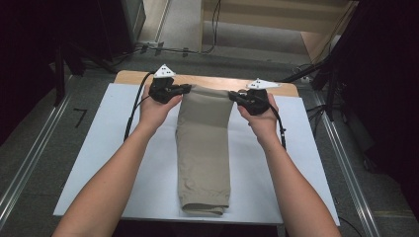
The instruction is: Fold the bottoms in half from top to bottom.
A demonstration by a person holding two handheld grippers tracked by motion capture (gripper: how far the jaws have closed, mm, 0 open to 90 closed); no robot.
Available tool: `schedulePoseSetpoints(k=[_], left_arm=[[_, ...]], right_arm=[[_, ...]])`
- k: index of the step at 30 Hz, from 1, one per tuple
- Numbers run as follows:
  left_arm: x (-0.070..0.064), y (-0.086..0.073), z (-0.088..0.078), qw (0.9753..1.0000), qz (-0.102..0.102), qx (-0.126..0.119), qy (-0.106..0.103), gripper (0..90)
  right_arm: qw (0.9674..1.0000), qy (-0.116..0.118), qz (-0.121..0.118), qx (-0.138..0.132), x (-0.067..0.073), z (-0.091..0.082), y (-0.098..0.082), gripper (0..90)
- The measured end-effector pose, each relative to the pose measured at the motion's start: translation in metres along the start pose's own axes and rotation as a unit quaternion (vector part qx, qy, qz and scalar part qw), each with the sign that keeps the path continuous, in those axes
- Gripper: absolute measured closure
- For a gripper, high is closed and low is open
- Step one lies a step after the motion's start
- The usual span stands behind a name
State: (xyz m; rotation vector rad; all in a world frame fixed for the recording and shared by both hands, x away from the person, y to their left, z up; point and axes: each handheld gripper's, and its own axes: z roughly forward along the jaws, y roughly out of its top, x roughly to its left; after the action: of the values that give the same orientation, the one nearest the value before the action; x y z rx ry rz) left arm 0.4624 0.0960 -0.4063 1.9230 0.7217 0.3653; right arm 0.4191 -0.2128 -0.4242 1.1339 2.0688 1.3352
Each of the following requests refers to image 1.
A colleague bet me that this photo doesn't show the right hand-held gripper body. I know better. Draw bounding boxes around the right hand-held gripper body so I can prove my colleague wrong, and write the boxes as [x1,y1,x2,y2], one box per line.
[241,77,282,117]

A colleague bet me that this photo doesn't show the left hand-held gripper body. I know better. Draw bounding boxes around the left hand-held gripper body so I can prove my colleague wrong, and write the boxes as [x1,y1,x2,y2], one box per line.
[147,63,184,105]

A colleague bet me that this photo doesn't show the beige pants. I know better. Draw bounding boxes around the beige pants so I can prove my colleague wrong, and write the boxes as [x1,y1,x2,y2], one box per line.
[175,83,235,217]

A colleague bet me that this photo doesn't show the person's right hand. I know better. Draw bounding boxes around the person's right hand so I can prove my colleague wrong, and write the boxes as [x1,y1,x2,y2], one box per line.
[236,93,280,143]

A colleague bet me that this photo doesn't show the person's left hand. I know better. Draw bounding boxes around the person's left hand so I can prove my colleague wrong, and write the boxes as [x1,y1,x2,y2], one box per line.
[138,84,183,133]

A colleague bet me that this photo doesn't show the floor power strip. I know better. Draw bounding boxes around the floor power strip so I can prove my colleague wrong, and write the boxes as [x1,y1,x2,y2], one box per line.
[137,40,166,56]

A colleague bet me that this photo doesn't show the black stand legs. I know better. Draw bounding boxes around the black stand legs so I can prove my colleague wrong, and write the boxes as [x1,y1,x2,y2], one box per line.
[53,42,117,107]
[280,55,347,122]

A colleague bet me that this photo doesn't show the dark cabinet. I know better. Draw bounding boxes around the dark cabinet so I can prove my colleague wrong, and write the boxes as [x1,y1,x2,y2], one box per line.
[98,0,146,62]

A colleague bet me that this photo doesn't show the light wooden cabinet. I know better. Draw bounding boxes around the light wooden cabinet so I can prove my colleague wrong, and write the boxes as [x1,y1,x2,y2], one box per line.
[199,0,357,63]

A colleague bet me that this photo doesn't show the white table cover board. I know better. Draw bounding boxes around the white table cover board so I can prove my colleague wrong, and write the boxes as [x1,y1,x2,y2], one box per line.
[52,82,341,226]

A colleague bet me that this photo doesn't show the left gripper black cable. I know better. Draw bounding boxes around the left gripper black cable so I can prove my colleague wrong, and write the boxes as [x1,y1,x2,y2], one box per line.
[123,71,156,142]

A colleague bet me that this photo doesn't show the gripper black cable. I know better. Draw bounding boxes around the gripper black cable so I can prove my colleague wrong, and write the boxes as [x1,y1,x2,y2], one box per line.
[123,71,156,142]
[268,102,287,151]

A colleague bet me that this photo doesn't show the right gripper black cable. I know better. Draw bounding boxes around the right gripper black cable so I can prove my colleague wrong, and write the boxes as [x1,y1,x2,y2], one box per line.
[268,102,287,151]

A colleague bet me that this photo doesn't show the black floor cables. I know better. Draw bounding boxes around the black floor cables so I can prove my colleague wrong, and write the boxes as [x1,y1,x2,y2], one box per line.
[305,104,330,139]

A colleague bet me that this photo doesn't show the black hanging cable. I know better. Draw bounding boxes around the black hanging cable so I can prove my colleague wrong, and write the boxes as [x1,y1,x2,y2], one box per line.
[201,0,221,54]

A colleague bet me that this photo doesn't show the metal floor rail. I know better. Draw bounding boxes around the metal floor rail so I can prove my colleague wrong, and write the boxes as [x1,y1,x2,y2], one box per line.
[0,95,72,228]
[312,90,383,237]

